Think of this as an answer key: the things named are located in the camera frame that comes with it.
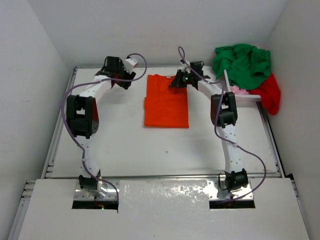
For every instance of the green t shirt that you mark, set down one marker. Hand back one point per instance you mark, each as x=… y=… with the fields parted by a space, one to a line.
x=247 y=66

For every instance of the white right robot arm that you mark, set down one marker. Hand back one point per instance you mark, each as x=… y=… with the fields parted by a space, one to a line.
x=223 y=114

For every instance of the orange t shirt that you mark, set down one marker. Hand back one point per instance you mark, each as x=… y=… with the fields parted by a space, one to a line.
x=165 y=106

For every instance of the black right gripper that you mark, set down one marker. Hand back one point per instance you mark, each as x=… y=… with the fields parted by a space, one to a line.
x=177 y=82

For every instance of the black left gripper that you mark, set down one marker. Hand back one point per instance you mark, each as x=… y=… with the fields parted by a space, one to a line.
x=128 y=76

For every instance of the white plastic bin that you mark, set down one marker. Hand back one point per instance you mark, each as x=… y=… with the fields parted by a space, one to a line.
x=241 y=97

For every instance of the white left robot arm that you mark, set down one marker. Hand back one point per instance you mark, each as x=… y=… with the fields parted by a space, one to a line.
x=82 y=115

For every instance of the pink t shirt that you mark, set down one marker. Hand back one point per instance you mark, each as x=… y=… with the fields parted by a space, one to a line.
x=238 y=91

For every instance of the red t shirt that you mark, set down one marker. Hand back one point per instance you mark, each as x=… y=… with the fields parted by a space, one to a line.
x=270 y=94

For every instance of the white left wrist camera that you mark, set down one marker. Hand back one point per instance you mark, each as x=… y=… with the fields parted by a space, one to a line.
x=130 y=63

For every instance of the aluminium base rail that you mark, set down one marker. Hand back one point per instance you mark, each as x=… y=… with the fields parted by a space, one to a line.
x=106 y=193

